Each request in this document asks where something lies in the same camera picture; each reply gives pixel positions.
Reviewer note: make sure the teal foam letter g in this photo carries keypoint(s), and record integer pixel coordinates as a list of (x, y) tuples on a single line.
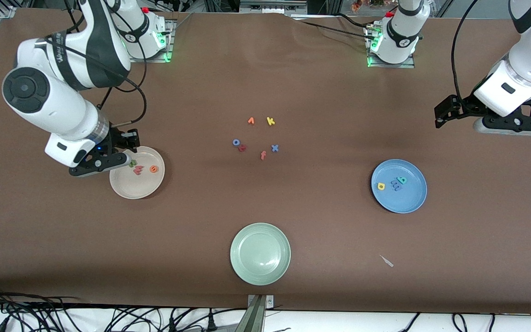
[(400, 180)]

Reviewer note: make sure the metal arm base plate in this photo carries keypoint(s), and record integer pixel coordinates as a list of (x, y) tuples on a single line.
[(394, 66), (168, 50)]

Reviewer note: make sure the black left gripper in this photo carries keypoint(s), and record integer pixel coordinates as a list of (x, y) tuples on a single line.
[(465, 106)]

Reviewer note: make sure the pink foam letter w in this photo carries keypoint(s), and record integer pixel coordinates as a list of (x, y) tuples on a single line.
[(138, 170)]

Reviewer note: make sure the aluminium frame beam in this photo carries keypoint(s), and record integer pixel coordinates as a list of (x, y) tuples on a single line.
[(270, 7)]

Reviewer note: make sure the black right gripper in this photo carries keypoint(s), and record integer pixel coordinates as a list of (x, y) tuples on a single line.
[(117, 139)]

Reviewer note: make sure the periwinkle foam letter m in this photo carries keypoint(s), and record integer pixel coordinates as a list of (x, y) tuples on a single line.
[(397, 187)]

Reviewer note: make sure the beige brown plate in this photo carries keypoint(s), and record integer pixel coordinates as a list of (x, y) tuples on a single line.
[(138, 186)]

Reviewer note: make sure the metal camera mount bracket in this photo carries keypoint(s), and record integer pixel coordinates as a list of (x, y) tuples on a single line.
[(257, 318)]

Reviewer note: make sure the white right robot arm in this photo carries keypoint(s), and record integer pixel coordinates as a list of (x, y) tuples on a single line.
[(53, 103)]

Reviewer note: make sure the brown table cover sheet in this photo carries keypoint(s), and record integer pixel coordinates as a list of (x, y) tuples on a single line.
[(293, 83)]

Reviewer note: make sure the pale green plate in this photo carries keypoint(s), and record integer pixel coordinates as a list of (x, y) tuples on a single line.
[(260, 254)]

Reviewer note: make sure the small white tape scrap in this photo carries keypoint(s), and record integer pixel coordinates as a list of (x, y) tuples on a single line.
[(386, 261)]

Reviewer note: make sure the yellow foam letter k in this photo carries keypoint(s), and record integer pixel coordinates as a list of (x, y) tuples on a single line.
[(270, 121)]

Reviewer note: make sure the blue plate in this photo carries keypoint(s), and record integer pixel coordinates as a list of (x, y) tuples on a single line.
[(399, 200)]

